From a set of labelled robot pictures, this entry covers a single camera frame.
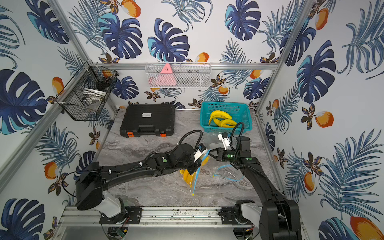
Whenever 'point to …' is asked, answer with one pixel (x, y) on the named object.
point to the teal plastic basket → (240, 112)
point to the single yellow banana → (227, 121)
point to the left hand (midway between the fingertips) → (202, 158)
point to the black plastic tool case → (148, 120)
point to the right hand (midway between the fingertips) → (208, 152)
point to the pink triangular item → (166, 77)
